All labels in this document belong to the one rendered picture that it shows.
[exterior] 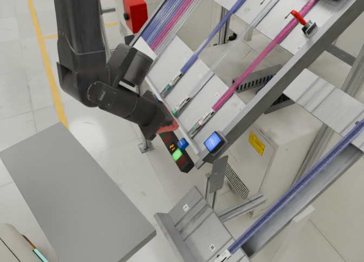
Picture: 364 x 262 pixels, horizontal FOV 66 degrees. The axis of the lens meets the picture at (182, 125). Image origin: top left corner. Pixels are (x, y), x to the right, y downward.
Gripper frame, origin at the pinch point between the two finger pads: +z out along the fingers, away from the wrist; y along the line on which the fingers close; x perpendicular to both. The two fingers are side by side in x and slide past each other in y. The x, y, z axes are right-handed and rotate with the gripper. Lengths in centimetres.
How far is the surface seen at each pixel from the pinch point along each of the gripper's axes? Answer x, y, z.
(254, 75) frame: -23, 35, 54
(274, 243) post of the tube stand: 6.4, -26.3, 28.2
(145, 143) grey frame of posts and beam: 49, 72, 68
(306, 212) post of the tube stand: -6.4, -27.4, 20.1
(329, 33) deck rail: -40.5, 0.5, 20.3
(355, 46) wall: -100, 85, 193
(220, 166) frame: 3.9, -3.5, 22.1
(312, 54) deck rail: -34.4, 0.6, 21.6
